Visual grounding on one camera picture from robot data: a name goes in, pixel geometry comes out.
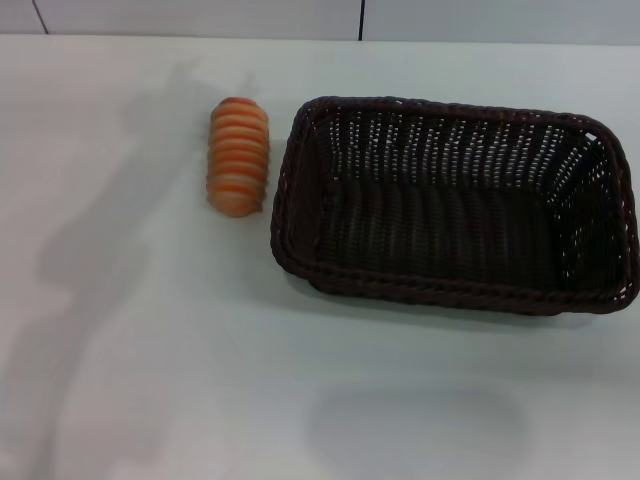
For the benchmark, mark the orange striped bread roll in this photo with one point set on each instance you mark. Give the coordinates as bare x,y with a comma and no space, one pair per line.
238,160

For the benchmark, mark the dark brown woven basket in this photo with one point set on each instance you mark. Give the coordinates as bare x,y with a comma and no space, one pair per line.
440,235

